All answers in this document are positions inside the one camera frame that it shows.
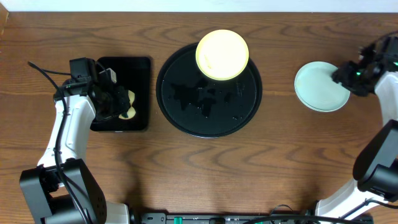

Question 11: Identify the yellow green sponge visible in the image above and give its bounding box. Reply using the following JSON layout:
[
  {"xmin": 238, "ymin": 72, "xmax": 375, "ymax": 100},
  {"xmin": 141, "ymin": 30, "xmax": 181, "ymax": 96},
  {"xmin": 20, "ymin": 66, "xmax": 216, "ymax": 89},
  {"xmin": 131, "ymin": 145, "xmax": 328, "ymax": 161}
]
[{"xmin": 118, "ymin": 90, "xmax": 137, "ymax": 121}]

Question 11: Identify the round black tray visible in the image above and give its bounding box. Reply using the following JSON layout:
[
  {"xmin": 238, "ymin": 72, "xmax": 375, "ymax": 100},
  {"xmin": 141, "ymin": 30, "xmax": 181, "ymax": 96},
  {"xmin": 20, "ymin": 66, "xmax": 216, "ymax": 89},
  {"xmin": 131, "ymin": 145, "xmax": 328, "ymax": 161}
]
[{"xmin": 155, "ymin": 44, "xmax": 262, "ymax": 138}]

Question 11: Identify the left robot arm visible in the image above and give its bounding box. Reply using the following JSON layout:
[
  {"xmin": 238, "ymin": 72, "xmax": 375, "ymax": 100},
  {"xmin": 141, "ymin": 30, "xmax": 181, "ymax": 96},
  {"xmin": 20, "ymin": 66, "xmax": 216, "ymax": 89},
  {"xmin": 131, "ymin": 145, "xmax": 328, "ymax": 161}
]
[{"xmin": 19, "ymin": 85, "xmax": 130, "ymax": 223}]

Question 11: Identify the black rectangular tray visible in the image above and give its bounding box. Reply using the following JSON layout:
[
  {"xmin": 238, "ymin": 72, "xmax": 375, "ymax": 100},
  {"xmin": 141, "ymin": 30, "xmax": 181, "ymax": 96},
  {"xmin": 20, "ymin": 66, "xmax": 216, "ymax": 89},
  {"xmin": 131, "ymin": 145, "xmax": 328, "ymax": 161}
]
[{"xmin": 90, "ymin": 57, "xmax": 151, "ymax": 132}]

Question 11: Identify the yellow plastic plate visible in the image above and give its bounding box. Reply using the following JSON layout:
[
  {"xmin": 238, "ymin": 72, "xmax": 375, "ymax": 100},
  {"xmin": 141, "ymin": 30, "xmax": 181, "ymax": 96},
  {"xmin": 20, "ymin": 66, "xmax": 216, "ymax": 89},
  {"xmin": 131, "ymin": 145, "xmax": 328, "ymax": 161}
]
[{"xmin": 195, "ymin": 29, "xmax": 249, "ymax": 81}]

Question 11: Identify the mint plate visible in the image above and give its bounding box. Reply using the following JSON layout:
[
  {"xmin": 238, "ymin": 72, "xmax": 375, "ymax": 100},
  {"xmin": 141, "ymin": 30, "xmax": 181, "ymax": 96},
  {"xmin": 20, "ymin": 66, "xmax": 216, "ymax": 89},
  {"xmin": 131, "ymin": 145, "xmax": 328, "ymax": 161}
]
[
  {"xmin": 294, "ymin": 60, "xmax": 351, "ymax": 110},
  {"xmin": 296, "ymin": 90, "xmax": 350, "ymax": 113}
]

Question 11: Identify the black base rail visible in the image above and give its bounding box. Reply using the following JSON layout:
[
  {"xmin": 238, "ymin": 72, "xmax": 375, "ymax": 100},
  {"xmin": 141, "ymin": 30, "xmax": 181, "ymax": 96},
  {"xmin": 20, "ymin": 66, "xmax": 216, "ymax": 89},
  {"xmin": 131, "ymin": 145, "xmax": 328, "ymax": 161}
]
[{"xmin": 130, "ymin": 212, "xmax": 374, "ymax": 224}]

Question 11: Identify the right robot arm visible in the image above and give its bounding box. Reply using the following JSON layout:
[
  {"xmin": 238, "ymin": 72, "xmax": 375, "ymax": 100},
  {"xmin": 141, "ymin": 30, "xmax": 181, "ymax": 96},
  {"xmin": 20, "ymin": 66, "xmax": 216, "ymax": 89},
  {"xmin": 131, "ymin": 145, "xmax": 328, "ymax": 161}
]
[{"xmin": 313, "ymin": 37, "xmax": 397, "ymax": 223}]

